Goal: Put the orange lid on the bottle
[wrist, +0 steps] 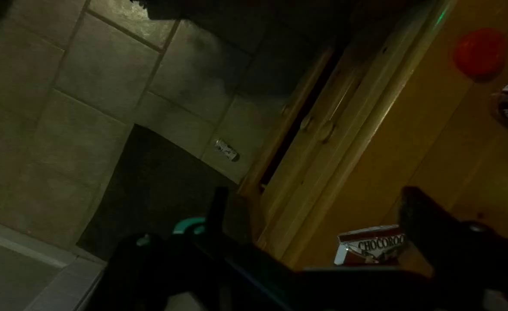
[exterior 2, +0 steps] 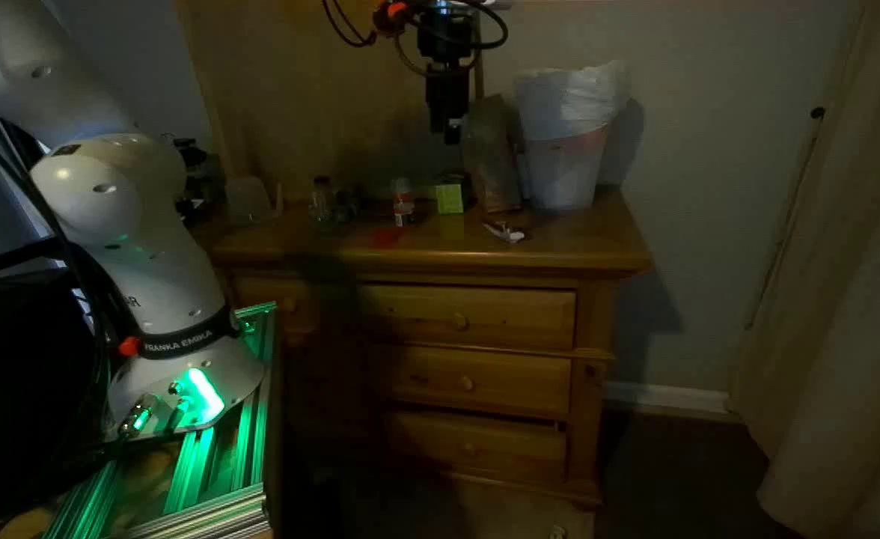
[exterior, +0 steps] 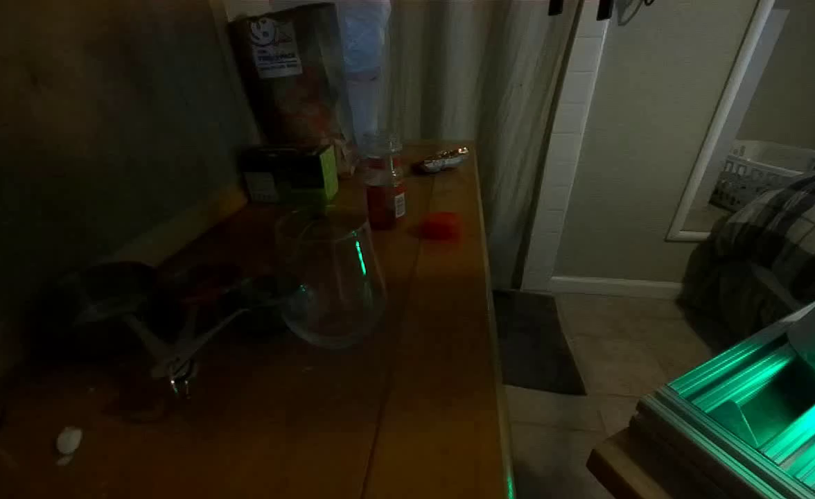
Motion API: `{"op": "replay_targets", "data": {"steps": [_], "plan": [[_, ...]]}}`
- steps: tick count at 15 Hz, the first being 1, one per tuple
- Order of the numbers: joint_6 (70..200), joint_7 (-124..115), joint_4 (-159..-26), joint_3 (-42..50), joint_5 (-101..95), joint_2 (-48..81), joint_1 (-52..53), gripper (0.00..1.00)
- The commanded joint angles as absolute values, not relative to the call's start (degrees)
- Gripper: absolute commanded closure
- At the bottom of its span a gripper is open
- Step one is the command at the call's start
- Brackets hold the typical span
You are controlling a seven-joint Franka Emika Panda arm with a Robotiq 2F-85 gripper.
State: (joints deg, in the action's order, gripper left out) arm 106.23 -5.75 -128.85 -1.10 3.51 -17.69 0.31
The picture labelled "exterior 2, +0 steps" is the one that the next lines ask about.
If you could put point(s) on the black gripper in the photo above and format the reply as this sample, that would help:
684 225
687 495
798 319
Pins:
446 50

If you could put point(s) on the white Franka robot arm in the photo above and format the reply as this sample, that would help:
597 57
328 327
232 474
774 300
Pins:
151 258

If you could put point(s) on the spice bottle with red label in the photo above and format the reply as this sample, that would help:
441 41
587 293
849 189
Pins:
403 203

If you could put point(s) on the brown paper bag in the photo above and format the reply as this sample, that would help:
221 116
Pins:
491 161

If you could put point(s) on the small green box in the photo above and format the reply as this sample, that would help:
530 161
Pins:
449 198

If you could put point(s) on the white plastic bag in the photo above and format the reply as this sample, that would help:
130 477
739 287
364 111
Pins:
563 138

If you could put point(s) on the small shiny wrapper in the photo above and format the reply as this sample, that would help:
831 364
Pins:
507 231

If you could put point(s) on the clear glass cup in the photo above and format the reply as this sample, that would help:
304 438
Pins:
320 203

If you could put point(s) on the wooden back board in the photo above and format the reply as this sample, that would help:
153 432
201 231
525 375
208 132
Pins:
292 99

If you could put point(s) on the wooden dresser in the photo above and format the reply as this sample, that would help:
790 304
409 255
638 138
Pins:
519 263

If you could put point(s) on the wooden drawer with knob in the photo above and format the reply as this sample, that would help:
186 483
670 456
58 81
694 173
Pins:
480 315
489 381
489 448

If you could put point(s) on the metal measuring cup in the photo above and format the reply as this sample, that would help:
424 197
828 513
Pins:
250 203

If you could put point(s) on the beige curtain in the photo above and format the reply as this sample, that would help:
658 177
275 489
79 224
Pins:
849 330

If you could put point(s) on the black equipment box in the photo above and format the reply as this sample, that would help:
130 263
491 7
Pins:
21 391

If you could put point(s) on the aluminium frame with green light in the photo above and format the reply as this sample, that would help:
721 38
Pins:
201 469

